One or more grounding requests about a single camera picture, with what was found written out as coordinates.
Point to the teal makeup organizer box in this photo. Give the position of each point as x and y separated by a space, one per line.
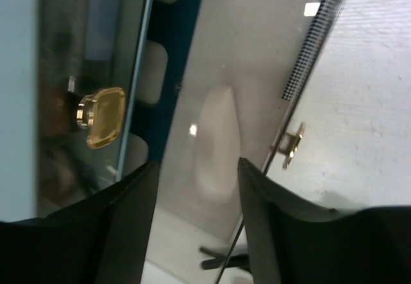
170 30

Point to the white round powder puff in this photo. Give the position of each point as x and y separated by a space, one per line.
217 146

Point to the black kabuki brush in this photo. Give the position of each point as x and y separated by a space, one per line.
240 261

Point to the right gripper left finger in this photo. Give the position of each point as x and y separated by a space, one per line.
100 239

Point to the clear acrylic drawer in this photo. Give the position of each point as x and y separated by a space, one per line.
261 49

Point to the clear acrylic box door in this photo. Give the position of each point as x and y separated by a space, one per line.
90 55

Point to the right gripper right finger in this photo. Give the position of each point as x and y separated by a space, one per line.
293 240

